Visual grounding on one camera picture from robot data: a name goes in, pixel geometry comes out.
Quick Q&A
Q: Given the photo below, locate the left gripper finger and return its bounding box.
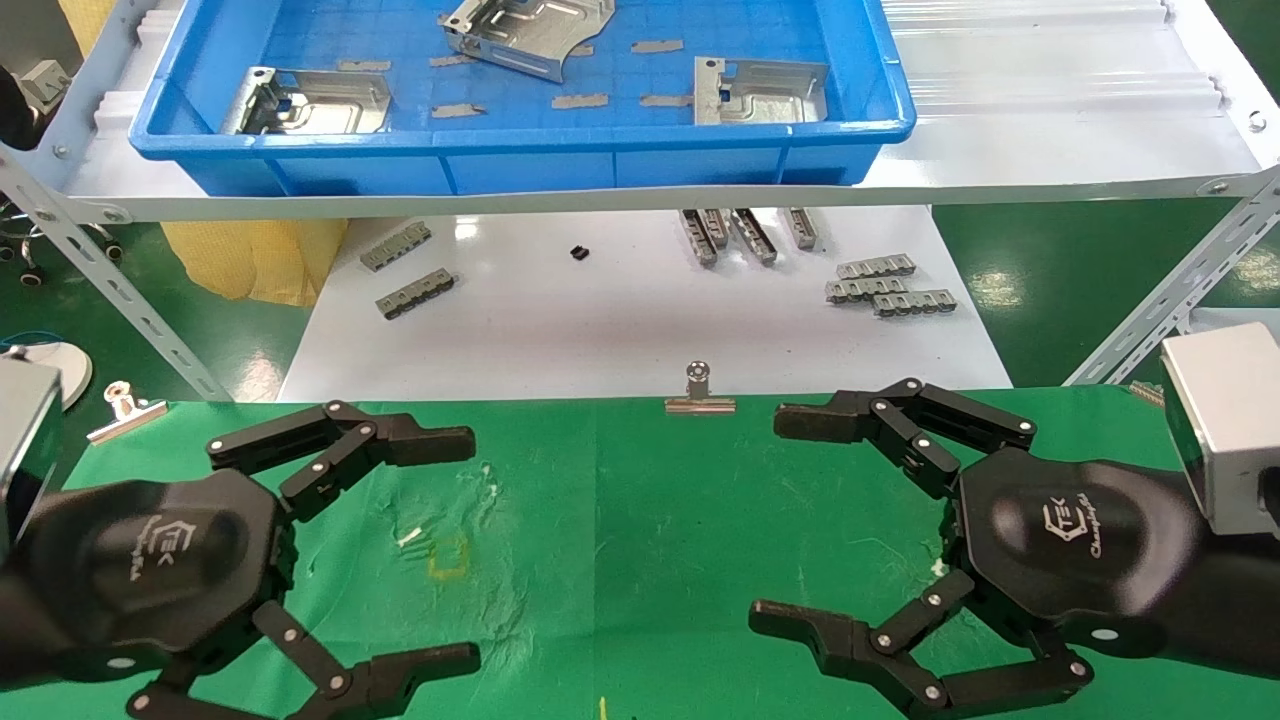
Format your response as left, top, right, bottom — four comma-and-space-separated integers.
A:
207, 400, 477, 523
127, 600, 482, 720

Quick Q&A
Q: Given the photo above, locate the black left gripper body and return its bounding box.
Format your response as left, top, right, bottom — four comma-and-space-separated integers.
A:
15, 468, 298, 691

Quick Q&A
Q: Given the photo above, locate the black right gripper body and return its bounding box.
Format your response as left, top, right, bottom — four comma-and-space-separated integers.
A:
945, 448, 1201, 659

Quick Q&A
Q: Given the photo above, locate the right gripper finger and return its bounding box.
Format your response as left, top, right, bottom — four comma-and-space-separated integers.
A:
773, 378, 1038, 499
749, 568, 1094, 719

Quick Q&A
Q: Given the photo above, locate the stamped metal bracket plate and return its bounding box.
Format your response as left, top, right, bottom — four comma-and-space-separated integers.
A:
694, 57, 830, 127
438, 0, 616, 84
220, 67, 393, 136

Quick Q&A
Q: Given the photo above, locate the silver binder clip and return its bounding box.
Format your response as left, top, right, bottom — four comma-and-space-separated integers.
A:
87, 380, 168, 445
665, 362, 737, 415

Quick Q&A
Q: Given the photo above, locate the green cloth mat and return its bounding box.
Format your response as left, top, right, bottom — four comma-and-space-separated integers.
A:
0, 385, 1280, 720

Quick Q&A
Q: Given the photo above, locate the white round disc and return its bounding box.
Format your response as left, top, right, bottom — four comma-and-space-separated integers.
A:
0, 342, 93, 411

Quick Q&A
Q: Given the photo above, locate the yellow bag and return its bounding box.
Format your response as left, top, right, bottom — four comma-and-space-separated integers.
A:
160, 218, 351, 308
58, 0, 119, 56

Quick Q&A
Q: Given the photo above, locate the slotted angle rack brace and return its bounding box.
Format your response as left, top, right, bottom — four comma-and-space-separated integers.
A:
1063, 165, 1280, 388
0, 150, 233, 403

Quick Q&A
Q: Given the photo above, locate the blue plastic bin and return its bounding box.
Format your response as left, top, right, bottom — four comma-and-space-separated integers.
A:
128, 0, 917, 198

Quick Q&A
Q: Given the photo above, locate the chrome chair base with casters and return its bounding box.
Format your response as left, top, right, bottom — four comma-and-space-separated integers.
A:
0, 195, 126, 291

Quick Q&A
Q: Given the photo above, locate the white corrugated shelf board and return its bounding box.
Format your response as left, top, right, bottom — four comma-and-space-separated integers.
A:
60, 0, 1263, 201

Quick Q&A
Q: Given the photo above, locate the black rounded object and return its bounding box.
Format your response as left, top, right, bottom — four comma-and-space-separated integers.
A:
0, 65, 41, 151

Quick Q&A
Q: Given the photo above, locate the small grey box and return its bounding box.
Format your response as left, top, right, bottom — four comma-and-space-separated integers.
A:
20, 60, 71, 106

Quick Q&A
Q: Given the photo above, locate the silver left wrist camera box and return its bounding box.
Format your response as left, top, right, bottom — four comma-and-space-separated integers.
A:
0, 358, 63, 541

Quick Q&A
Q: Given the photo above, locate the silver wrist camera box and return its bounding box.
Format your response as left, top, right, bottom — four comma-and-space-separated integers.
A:
1160, 322, 1280, 536
0, 358, 63, 541

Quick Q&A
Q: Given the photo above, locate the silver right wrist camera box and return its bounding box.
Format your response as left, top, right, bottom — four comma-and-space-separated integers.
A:
1160, 322, 1280, 536

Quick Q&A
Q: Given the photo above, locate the grey long shelf rail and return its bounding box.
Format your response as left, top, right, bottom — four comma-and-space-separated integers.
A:
60, 172, 1280, 224

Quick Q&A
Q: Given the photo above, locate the grey short shelf rail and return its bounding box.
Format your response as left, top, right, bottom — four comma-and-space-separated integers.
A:
1165, 0, 1280, 196
28, 0, 151, 166

